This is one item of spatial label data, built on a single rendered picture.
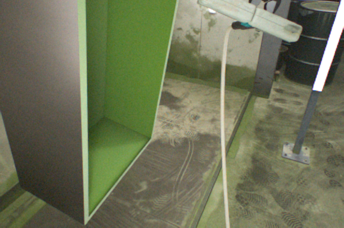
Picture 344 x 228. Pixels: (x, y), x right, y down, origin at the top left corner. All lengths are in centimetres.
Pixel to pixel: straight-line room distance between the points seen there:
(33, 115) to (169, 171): 122
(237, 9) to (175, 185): 137
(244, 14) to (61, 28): 47
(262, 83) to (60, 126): 237
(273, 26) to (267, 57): 202
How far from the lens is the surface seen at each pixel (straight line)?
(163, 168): 195
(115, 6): 130
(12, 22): 79
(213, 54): 291
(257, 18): 76
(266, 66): 283
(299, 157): 230
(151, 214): 172
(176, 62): 313
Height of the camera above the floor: 146
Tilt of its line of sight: 31 degrees down
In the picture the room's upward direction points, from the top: straight up
